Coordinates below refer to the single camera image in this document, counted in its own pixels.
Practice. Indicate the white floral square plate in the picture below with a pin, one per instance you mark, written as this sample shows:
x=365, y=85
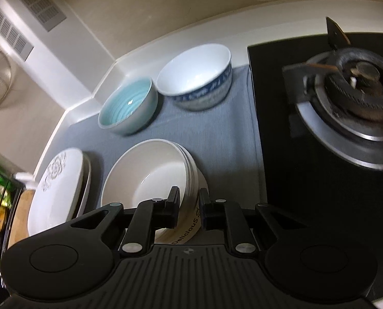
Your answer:
x=54, y=193
x=88, y=173

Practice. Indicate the black glass gas stove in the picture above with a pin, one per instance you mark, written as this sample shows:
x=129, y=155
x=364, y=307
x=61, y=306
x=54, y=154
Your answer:
x=294, y=183

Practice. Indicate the gas burner with grate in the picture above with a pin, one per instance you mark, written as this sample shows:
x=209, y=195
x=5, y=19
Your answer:
x=355, y=83

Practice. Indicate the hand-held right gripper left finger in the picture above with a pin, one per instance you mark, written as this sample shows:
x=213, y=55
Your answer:
x=175, y=199

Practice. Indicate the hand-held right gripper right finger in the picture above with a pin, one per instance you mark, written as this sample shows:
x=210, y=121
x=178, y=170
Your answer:
x=204, y=209

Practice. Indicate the cream bowl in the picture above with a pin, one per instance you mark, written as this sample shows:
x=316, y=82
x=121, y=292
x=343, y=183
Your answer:
x=146, y=170
x=188, y=228
x=193, y=180

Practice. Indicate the grey vent grille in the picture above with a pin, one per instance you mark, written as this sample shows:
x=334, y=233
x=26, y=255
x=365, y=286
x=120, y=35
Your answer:
x=8, y=29
x=37, y=0

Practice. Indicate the grey mat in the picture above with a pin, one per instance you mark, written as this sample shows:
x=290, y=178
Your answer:
x=223, y=135

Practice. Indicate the white bowl with blue pattern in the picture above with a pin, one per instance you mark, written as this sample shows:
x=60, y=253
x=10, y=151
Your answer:
x=194, y=67

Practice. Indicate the teal ribbed bowl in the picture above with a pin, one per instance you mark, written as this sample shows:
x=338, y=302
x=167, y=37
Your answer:
x=127, y=103

